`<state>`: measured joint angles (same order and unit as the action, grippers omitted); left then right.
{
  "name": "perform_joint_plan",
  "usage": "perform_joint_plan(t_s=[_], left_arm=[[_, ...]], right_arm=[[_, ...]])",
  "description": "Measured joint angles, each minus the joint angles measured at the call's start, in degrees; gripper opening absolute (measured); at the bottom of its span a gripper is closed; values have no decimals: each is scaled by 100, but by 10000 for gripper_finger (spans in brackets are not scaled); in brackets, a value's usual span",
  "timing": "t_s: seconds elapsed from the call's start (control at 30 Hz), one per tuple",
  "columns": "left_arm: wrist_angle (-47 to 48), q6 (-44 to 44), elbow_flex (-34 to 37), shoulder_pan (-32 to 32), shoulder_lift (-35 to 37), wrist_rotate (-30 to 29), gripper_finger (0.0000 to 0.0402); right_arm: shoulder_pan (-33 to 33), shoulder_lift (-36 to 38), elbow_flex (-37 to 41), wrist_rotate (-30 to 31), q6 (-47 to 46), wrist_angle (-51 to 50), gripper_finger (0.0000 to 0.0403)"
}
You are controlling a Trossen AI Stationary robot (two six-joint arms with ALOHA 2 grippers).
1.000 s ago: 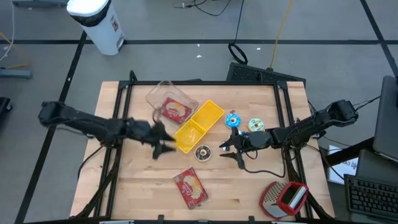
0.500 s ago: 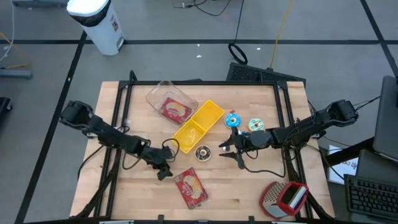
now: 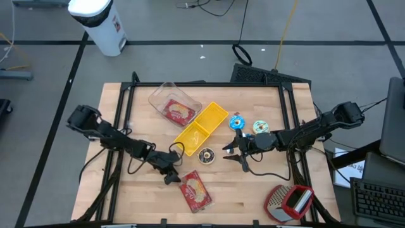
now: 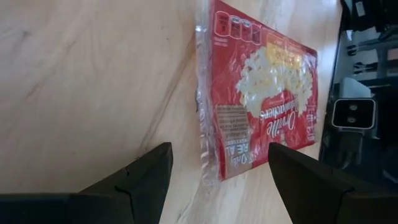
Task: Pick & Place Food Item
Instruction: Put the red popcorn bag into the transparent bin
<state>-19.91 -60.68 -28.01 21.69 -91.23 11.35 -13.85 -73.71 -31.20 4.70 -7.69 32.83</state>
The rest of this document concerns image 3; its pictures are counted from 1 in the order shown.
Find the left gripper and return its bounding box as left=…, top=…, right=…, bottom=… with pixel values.
left=148, top=151, right=182, bottom=186

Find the black arm base cable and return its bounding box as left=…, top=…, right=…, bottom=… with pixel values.
left=78, top=147, right=107, bottom=184

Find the black aluminium table frame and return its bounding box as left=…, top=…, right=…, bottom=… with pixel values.
left=75, top=71, right=341, bottom=224

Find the chocolate frosted toy donut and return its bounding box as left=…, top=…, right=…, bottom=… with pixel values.
left=197, top=147, right=216, bottom=166

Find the white trash bin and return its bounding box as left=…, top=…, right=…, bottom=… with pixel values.
left=67, top=0, right=128, bottom=57

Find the red metal box grater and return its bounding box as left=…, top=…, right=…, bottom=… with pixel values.
left=264, top=184, right=315, bottom=224

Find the clear plastic container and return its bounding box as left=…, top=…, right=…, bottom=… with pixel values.
left=147, top=81, right=203, bottom=128

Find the dark grey box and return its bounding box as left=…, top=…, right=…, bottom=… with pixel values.
left=362, top=151, right=405, bottom=183

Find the white floor cable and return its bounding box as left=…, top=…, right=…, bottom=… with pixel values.
left=0, top=0, right=16, bottom=64

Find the blue frosted toy donut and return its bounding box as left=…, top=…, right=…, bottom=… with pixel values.
left=228, top=115, right=246, bottom=131

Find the grey laptop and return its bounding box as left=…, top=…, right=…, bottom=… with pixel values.
left=378, top=77, right=405, bottom=165

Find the grey flat floor base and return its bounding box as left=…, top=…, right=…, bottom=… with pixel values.
left=12, top=0, right=70, bottom=8
left=0, top=70, right=34, bottom=80

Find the white paper sheet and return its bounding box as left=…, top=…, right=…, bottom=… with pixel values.
left=333, top=147, right=365, bottom=188

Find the green frosted toy donut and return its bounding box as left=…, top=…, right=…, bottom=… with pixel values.
left=252, top=119, right=270, bottom=135

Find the black keyboard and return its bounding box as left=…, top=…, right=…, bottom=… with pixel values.
left=349, top=177, right=405, bottom=226

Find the black perforated metal panel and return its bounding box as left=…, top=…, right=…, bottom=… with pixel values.
left=230, top=63, right=312, bottom=86

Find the black desk bar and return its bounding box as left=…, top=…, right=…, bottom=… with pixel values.
left=330, top=141, right=380, bottom=169

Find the black floor object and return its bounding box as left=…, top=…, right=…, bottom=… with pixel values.
left=0, top=98, right=13, bottom=115

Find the thin yellow floor cable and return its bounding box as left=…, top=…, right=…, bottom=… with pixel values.
left=0, top=31, right=31, bottom=71

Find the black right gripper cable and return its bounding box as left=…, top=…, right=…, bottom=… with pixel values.
left=246, top=151, right=292, bottom=182

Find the red snack packet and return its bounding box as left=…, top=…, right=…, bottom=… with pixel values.
left=162, top=98, right=196, bottom=126
left=178, top=170, right=213, bottom=213

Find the black floor cable with coil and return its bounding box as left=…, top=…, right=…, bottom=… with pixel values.
left=232, top=0, right=253, bottom=67

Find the long yellow floor cable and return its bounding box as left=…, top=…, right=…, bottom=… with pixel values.
left=273, top=0, right=300, bottom=71

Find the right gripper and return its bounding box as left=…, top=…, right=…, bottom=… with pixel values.
left=222, top=129, right=259, bottom=174

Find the thin black floor cable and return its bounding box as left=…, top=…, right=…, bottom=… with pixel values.
left=175, top=0, right=237, bottom=17

